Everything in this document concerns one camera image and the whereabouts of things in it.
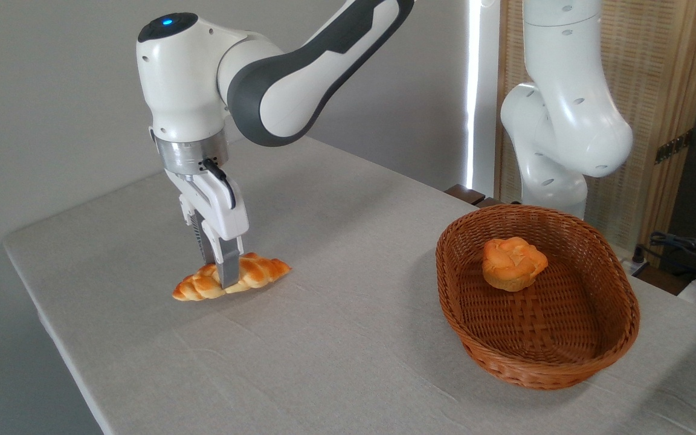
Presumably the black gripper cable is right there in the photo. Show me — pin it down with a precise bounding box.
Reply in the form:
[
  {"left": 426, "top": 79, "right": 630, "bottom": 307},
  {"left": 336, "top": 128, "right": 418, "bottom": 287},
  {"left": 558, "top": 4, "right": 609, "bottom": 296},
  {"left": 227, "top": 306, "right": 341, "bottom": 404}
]
[{"left": 201, "top": 158, "right": 237, "bottom": 210}]

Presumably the round orange bread bun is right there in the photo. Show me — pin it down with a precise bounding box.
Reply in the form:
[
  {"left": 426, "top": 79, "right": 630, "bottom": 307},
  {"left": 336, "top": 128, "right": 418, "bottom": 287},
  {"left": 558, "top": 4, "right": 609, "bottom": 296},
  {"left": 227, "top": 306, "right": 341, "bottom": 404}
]
[{"left": 482, "top": 237, "right": 549, "bottom": 292}]

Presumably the grey tablecloth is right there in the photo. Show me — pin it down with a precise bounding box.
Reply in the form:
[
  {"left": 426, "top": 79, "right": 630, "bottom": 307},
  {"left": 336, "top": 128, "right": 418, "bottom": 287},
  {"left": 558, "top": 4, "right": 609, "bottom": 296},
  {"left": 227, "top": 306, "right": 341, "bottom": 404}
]
[{"left": 2, "top": 136, "right": 696, "bottom": 435}]

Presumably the braided golden bread loaf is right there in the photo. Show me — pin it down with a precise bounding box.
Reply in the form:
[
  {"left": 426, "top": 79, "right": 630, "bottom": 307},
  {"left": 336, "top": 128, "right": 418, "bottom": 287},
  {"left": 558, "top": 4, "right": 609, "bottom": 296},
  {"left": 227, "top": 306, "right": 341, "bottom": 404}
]
[{"left": 172, "top": 253, "right": 292, "bottom": 302}]

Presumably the brown wicker basket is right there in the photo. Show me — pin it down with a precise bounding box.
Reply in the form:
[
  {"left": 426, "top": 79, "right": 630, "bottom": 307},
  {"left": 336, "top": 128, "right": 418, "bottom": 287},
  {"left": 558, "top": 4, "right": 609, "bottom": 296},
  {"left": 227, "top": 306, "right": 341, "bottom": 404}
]
[{"left": 436, "top": 204, "right": 640, "bottom": 390}]

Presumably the dark metal screen hinge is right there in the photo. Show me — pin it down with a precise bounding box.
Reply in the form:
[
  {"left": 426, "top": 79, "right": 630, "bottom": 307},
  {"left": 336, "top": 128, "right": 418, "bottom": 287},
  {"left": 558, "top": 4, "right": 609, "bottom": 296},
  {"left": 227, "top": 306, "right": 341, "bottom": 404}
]
[{"left": 655, "top": 130, "right": 693, "bottom": 165}]

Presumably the dark wooden furniture piece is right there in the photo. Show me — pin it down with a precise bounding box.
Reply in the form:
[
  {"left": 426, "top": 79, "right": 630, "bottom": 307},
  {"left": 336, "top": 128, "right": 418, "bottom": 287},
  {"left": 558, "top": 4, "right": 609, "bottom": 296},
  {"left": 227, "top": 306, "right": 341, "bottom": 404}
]
[{"left": 443, "top": 184, "right": 503, "bottom": 209}]

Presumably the white power strip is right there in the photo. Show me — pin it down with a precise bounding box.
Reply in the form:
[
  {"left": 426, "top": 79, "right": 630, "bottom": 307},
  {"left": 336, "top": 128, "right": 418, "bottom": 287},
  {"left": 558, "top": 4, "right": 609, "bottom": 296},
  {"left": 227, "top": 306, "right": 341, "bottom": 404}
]
[{"left": 622, "top": 245, "right": 651, "bottom": 277}]

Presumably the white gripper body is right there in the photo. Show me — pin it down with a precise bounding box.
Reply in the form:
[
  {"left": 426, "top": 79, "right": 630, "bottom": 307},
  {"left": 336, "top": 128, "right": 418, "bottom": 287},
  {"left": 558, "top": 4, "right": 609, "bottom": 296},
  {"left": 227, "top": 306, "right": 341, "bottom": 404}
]
[{"left": 165, "top": 169, "right": 250, "bottom": 241}]

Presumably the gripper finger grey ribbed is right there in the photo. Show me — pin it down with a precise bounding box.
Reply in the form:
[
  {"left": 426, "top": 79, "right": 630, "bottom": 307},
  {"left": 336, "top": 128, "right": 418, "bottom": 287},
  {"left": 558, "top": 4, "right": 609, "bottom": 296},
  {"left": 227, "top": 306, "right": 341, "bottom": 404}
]
[
  {"left": 201, "top": 221, "right": 245, "bottom": 289},
  {"left": 180, "top": 196, "right": 217, "bottom": 267}
]

